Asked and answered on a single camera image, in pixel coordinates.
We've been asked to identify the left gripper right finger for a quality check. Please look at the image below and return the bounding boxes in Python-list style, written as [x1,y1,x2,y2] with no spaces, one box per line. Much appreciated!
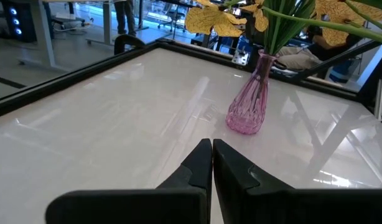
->
[212,138,382,224]

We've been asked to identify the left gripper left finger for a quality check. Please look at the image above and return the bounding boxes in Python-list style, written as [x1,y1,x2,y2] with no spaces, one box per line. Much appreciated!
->
[45,138,213,224]

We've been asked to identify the yellow artificial flower bunch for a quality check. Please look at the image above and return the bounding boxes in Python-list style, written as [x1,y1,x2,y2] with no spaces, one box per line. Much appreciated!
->
[314,0,382,48]
[184,0,382,45]

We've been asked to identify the pink glass vase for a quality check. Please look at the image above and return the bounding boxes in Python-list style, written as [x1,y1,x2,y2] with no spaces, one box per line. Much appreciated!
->
[225,49,278,136]

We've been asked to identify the white glossy table board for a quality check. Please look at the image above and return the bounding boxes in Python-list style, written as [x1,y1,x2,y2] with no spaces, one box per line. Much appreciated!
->
[0,46,382,224]

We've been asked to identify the beige cloth bundle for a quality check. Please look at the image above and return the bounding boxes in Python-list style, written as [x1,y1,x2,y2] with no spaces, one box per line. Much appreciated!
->
[276,45,323,72]

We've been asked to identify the black office chair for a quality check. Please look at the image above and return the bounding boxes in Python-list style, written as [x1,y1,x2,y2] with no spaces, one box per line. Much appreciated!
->
[156,7,186,33]

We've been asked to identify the person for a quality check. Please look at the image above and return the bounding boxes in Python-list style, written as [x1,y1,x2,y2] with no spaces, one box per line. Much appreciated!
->
[113,0,137,37]

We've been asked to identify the grey desk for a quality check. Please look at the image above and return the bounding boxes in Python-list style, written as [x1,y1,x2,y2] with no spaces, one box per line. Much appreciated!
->
[16,0,129,73]

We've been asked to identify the computer with blue fans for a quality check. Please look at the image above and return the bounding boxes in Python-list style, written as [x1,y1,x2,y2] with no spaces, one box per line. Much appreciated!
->
[0,0,37,44]

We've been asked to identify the silver metal bracket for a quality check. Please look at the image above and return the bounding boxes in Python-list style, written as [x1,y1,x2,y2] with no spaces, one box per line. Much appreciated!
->
[231,49,251,67]

